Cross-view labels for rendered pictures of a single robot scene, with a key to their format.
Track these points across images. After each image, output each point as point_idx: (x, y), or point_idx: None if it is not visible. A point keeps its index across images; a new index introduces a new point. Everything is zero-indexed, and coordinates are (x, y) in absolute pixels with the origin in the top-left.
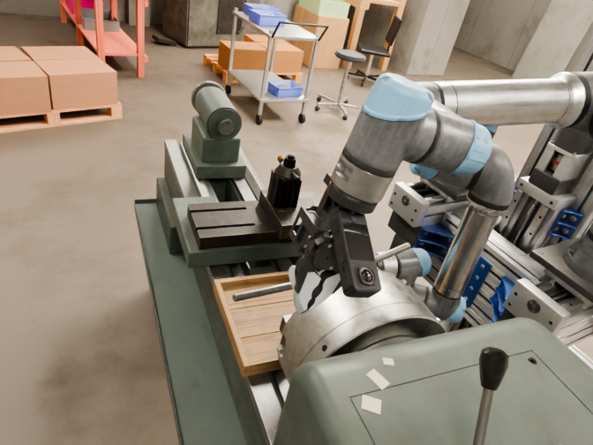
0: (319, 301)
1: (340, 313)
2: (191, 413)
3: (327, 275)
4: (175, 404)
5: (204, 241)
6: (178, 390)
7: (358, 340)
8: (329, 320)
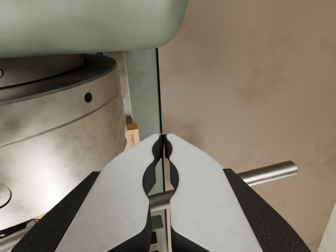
0: (138, 151)
1: (48, 150)
2: (151, 117)
3: (133, 247)
4: (160, 123)
5: (153, 240)
6: (157, 132)
7: (18, 94)
8: (70, 142)
